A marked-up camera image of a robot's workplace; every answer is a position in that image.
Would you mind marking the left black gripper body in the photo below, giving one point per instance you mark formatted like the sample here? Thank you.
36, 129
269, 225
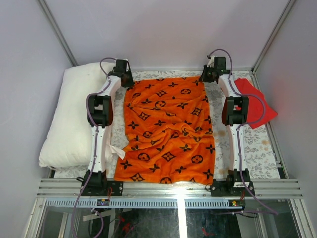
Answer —
126, 82

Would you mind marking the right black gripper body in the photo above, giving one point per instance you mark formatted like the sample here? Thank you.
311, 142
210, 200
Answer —
207, 75

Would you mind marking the orange patterned pillowcase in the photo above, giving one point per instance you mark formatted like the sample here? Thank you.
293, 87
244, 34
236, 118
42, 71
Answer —
169, 131

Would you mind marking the white pillow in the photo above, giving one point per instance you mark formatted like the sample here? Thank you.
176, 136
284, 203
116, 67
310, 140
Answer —
69, 140

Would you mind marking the red folded cloth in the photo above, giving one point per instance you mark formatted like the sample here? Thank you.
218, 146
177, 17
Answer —
256, 115

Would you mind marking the floral table mat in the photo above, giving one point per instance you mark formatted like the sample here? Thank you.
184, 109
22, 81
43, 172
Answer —
259, 155

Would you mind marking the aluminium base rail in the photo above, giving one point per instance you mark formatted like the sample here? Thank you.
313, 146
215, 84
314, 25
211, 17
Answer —
64, 192

